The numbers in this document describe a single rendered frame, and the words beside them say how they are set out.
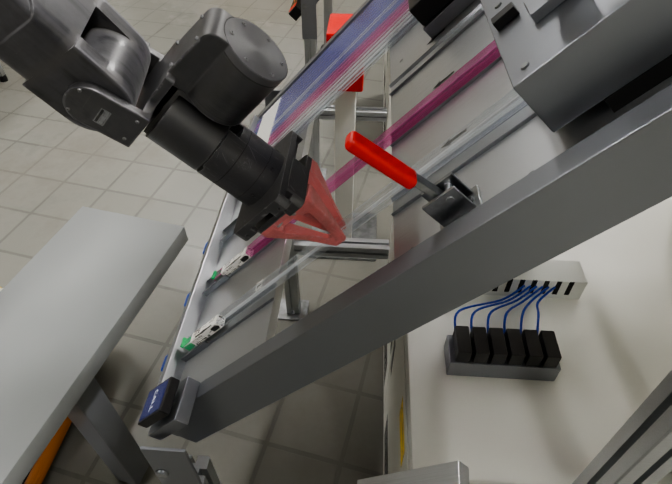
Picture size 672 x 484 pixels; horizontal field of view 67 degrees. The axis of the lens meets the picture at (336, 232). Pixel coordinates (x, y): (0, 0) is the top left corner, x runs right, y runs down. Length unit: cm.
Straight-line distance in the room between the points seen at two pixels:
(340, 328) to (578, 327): 55
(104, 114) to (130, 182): 186
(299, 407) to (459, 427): 76
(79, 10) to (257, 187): 18
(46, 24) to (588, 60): 34
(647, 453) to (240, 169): 46
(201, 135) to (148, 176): 185
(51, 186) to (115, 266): 138
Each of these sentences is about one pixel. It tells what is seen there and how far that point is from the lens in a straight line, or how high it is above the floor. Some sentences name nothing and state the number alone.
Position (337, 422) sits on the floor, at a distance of 144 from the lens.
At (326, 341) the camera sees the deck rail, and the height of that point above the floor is 92.
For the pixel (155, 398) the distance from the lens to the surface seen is 60.
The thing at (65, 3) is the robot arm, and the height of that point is 118.
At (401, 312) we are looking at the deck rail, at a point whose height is 97.
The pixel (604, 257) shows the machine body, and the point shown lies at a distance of 106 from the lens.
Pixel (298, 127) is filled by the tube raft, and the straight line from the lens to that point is 83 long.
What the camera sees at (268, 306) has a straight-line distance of 57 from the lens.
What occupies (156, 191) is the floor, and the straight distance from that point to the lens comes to 218.
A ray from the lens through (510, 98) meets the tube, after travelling 42.
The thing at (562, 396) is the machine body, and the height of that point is 62.
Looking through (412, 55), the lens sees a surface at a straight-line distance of 68.
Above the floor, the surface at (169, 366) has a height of 73.
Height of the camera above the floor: 130
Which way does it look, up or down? 44 degrees down
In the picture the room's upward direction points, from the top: straight up
